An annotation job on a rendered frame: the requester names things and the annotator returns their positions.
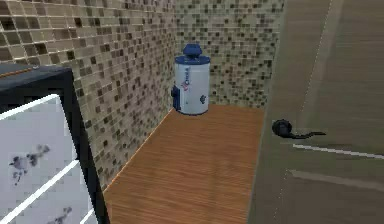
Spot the white and blue water heater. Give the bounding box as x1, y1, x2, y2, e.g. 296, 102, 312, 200
170, 43, 212, 117

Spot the black door handle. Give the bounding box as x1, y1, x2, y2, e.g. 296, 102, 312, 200
271, 118, 327, 140

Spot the brown room door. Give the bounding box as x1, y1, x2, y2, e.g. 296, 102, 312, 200
247, 0, 384, 224

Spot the black and white drawer cabinet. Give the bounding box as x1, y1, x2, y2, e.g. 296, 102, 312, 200
0, 63, 111, 224

